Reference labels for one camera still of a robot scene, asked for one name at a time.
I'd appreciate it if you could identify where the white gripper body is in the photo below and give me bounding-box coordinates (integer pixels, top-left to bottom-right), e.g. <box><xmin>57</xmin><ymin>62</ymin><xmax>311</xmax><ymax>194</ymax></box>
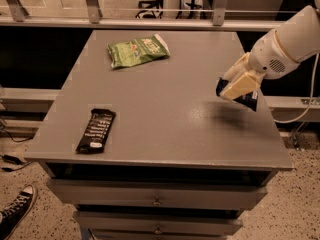
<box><xmin>249</xmin><ymin>30</ymin><xmax>299</xmax><ymax>79</ymax></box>

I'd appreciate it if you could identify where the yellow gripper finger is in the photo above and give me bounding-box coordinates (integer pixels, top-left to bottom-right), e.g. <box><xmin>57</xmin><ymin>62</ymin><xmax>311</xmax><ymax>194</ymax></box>
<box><xmin>222</xmin><ymin>52</ymin><xmax>251</xmax><ymax>82</ymax></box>
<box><xmin>220</xmin><ymin>71</ymin><xmax>262</xmax><ymax>100</ymax></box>

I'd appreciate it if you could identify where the blue rxbar blueberry bar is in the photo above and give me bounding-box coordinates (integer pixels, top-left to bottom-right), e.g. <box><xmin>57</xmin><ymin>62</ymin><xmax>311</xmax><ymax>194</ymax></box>
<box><xmin>216</xmin><ymin>78</ymin><xmax>258</xmax><ymax>112</ymax></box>

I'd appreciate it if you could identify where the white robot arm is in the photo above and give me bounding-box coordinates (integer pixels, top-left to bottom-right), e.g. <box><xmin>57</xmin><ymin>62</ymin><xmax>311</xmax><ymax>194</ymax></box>
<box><xmin>216</xmin><ymin>0</ymin><xmax>320</xmax><ymax>101</ymax></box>

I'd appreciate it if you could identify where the green jalapeno chip bag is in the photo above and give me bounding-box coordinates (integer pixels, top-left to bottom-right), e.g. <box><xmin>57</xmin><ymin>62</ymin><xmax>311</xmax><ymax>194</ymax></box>
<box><xmin>107</xmin><ymin>34</ymin><xmax>170</xmax><ymax>69</ymax></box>

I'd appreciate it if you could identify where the black rxbar chocolate bar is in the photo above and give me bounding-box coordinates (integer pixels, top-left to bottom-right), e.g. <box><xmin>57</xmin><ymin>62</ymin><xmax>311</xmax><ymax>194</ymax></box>
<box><xmin>76</xmin><ymin>108</ymin><xmax>116</xmax><ymax>154</ymax></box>

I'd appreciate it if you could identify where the grey drawer cabinet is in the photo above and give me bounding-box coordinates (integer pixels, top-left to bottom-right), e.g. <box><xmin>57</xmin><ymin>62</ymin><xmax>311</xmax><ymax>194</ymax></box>
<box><xmin>26</xmin><ymin>30</ymin><xmax>292</xmax><ymax>240</ymax></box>

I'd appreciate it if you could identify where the black office chair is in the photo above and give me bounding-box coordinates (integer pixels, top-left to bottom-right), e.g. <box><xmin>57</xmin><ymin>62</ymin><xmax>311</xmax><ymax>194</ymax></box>
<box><xmin>136</xmin><ymin>0</ymin><xmax>163</xmax><ymax>19</ymax></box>

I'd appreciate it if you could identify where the top grey drawer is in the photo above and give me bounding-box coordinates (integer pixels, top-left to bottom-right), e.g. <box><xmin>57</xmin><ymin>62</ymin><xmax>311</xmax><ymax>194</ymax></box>
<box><xmin>47</xmin><ymin>179</ymin><xmax>267</xmax><ymax>210</ymax></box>

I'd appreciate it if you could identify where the grey drawer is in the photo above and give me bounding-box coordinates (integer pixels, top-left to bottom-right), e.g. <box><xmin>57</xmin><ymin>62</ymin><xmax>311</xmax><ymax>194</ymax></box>
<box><xmin>47</xmin><ymin>179</ymin><xmax>267</xmax><ymax>210</ymax></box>
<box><xmin>74</xmin><ymin>211</ymin><xmax>242</xmax><ymax>236</ymax></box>

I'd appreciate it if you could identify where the metal railing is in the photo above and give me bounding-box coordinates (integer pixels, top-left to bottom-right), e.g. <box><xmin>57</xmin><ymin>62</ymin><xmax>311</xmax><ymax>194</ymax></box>
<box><xmin>0</xmin><ymin>0</ymin><xmax>296</xmax><ymax>31</ymax></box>

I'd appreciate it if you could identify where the black canvas sneaker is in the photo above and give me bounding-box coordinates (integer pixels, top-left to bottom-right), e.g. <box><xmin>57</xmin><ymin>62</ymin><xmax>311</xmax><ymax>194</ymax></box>
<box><xmin>0</xmin><ymin>185</ymin><xmax>37</xmax><ymax>240</ymax></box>

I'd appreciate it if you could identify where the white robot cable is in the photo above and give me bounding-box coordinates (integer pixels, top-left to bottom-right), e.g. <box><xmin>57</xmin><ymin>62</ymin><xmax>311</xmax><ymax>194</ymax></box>
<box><xmin>273</xmin><ymin>52</ymin><xmax>320</xmax><ymax>124</ymax></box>

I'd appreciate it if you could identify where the black power adapter cable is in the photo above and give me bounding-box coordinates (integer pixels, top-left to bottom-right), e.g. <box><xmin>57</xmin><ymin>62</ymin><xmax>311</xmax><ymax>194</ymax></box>
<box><xmin>0</xmin><ymin>153</ymin><xmax>33</xmax><ymax>173</ymax></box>

